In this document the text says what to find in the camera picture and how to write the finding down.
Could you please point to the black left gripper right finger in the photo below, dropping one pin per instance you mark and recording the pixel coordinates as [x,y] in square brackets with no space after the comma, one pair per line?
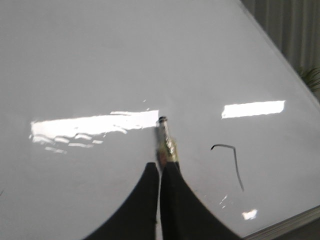
[183,216]

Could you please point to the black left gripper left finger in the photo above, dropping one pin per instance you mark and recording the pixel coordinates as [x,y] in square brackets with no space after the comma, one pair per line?
[135,219]

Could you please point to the white whiteboard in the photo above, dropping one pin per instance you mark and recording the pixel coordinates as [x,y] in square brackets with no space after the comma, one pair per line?
[84,82]

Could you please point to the green potted plant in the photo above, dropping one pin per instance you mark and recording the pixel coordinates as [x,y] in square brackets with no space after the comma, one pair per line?
[311,77]

